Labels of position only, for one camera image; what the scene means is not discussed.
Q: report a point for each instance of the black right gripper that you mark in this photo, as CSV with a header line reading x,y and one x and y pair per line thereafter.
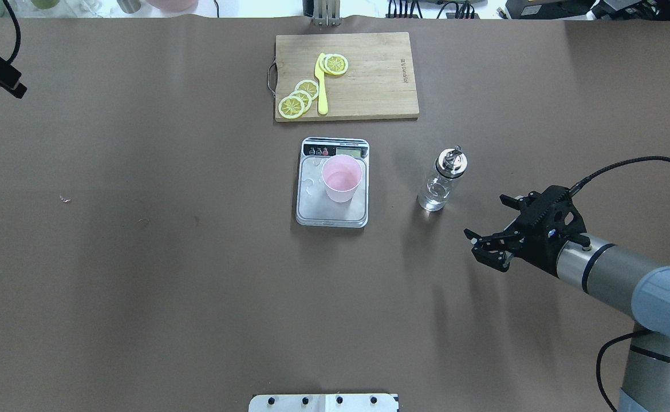
x,y
538,253

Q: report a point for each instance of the pink plastic cup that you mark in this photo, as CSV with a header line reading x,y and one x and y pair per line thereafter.
x,y
341,175

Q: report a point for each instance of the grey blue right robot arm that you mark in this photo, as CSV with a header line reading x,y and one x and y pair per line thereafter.
x,y
640,288

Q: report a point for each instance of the glass sauce bottle metal spout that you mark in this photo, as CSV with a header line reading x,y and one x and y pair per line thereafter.
x,y
449,166

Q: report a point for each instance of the digital kitchen scale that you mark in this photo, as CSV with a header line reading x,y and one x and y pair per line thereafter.
x,y
312,206

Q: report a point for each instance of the bamboo cutting board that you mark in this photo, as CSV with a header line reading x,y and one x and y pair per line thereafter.
x,y
380,83

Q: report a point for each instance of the lemon slice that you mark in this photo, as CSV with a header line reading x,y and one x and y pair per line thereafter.
x,y
311,87
291,107
336,64
320,63
304,97

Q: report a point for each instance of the yellow plastic knife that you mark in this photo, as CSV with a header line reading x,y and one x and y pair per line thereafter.
x,y
322,100

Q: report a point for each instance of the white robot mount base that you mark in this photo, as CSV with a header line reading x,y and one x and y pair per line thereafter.
x,y
325,402

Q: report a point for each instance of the aluminium frame post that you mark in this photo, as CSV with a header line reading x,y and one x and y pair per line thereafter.
x,y
326,13

